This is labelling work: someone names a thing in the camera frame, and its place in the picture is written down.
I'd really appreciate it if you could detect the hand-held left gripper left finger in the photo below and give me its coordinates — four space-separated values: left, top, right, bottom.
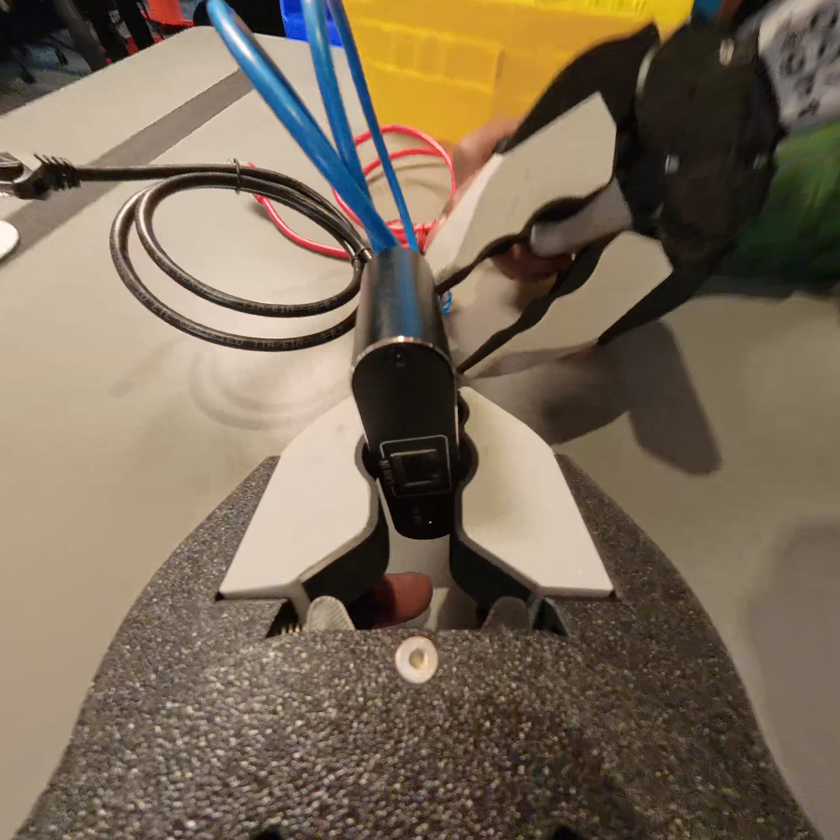
217 399 391 618

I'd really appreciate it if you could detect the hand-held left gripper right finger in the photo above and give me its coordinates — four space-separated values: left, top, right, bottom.
449 387 616 608

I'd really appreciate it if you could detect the blue plastic bin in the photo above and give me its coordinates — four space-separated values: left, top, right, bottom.
279 0 349 37

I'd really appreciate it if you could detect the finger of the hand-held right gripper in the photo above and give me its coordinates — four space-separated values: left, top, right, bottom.
456 230 676 376
425 91 621 293

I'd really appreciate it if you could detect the blue ethernet cable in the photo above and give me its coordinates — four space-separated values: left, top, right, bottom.
205 0 454 317

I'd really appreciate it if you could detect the person's right forearm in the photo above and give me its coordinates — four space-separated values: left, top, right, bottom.
718 125 840 280

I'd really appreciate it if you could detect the black ethernet cable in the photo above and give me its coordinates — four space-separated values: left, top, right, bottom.
0 152 371 353

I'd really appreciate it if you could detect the person's left hand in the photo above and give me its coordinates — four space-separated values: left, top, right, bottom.
371 571 435 630

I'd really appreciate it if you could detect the black ethernet port hub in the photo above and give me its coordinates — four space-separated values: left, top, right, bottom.
350 246 458 541

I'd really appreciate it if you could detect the red ethernet cable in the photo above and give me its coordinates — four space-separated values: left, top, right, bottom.
252 125 457 260

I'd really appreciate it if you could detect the yellow plastic bin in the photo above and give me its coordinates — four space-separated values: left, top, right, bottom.
341 0 697 147

